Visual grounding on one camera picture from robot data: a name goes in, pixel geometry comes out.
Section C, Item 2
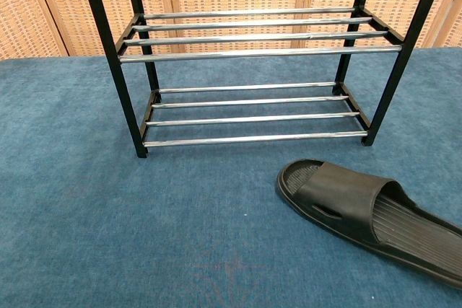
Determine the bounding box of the black rubber slide sandal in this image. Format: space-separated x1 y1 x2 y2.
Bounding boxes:
276 159 462 290

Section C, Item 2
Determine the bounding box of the black chrome-bar shoe rack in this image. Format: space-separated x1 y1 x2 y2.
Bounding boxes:
76 0 452 159

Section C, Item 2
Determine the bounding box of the blue carpet table cover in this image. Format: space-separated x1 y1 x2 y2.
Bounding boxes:
0 47 462 308

